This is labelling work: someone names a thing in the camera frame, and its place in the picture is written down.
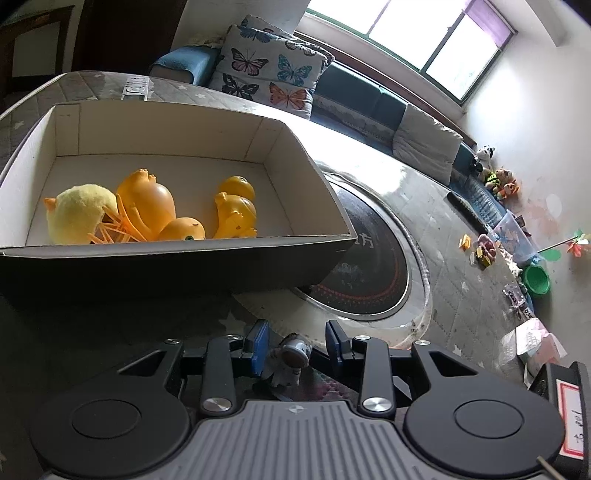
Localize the small yellow duck toy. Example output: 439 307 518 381
212 175 258 239

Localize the butterfly print pillow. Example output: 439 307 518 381
238 14 335 68
209 39 326 120

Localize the black remote control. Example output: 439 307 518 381
447 191 489 234

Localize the purple curtain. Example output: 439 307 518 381
464 0 513 47

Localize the pink and white box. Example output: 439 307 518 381
514 318 568 366

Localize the dark green sofa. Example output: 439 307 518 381
150 46 509 222

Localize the blue cushion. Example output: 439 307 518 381
150 46 221 86

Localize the grey cardboard box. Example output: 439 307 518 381
0 102 362 301

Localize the clear plastic container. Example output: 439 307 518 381
492 210 539 266

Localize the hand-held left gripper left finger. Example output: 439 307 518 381
115 318 271 416

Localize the green framed window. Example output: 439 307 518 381
307 0 518 102

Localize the round black hot plate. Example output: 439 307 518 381
291 173 432 324

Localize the small astronaut figure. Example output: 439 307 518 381
269 332 314 389

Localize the colourful pinwheel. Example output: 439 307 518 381
537 232 591 256

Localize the large yellow duck toy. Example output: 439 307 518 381
115 168 206 241

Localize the yellow plush chick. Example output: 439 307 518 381
44 184 139 245

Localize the green plastic bowl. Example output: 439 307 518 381
523 263 552 296

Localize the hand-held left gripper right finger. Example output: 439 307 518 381
325 320 481 416

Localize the black and white plush toy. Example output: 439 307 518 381
471 145 496 174

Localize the orange plush toy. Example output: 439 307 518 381
482 168 518 200

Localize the white cushion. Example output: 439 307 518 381
393 104 464 185

